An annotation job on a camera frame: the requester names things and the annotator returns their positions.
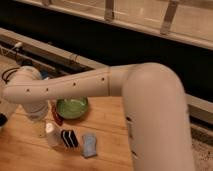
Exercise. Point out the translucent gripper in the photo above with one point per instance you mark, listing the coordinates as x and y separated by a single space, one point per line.
39 127

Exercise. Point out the white ceramic cup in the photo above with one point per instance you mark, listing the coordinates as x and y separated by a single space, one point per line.
52 134

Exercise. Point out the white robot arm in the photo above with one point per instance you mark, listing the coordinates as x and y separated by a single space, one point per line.
154 103

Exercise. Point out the black white striped eraser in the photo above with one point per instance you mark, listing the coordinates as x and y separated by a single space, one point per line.
69 138

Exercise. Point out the green ceramic bowl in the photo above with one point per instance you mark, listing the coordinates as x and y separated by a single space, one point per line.
72 108

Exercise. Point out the black object at left edge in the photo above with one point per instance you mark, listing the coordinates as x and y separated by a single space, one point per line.
3 119

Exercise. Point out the blue sponge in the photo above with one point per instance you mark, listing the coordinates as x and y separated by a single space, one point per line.
89 145

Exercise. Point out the red handled tool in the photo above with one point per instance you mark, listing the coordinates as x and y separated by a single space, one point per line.
55 115

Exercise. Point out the white plug on rail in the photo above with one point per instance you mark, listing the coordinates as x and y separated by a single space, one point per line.
18 45

